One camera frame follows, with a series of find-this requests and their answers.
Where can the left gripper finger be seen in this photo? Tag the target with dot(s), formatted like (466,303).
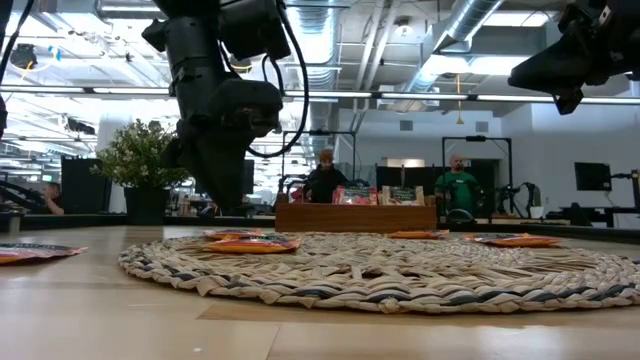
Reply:
(182,154)
(220,170)

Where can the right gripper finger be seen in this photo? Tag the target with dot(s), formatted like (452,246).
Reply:
(555,72)

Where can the orange tea packet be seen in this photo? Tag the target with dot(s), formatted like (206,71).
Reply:
(235,233)
(35,251)
(250,245)
(417,234)
(512,241)

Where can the red tea packet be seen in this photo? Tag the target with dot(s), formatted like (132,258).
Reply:
(356,196)

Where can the beige tea packet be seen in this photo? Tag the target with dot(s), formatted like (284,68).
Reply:
(403,195)

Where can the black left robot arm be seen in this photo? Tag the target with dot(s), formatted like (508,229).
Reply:
(195,55)

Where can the black computer monitor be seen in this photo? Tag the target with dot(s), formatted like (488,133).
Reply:
(592,176)
(249,177)

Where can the green potted plant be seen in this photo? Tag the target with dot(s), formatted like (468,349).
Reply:
(135,160)

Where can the black upright panel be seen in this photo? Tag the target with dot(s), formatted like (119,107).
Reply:
(85,185)

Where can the person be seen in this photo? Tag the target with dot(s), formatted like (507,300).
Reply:
(325,185)
(52,197)
(457,187)

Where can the yellow hanging pendant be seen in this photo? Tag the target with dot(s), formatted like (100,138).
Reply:
(459,120)

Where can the green cactus white pot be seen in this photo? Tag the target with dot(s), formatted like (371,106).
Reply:
(536,213)

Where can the wooden three-compartment tray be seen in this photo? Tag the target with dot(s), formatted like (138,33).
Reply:
(355,219)

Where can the black desk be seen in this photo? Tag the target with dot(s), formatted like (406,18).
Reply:
(600,210)

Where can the black arched clamp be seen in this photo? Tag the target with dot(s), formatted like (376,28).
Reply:
(460,217)

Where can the black hanging dome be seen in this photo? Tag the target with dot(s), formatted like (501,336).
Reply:
(22,55)

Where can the round woven placemat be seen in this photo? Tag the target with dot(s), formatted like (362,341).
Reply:
(400,275)

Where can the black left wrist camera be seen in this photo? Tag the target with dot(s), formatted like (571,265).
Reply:
(255,30)

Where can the black gantry frame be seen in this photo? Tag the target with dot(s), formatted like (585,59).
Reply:
(475,138)
(330,132)

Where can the silver ventilation duct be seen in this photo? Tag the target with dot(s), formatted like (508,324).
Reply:
(322,50)
(470,15)

